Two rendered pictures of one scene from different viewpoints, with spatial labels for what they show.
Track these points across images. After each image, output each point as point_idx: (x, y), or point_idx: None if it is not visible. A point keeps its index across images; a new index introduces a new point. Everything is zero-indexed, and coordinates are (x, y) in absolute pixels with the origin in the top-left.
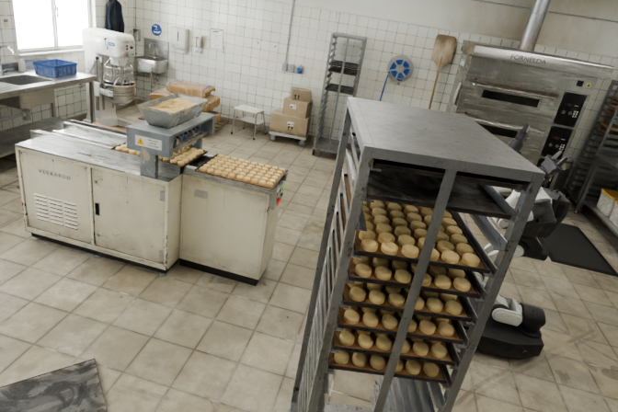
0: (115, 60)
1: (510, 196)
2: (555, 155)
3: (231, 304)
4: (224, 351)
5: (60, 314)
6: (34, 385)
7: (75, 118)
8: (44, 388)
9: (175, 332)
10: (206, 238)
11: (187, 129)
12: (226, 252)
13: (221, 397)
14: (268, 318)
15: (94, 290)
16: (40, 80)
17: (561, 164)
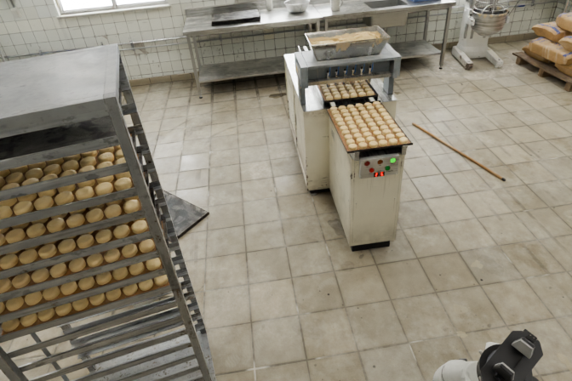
0: None
1: (465, 361)
2: (515, 344)
3: (311, 247)
4: (254, 270)
5: (237, 179)
6: (179, 204)
7: (453, 43)
8: (179, 208)
9: (256, 233)
10: (334, 179)
11: (334, 65)
12: (340, 201)
13: (208, 290)
14: (314, 280)
15: (267, 177)
16: (403, 4)
17: (502, 376)
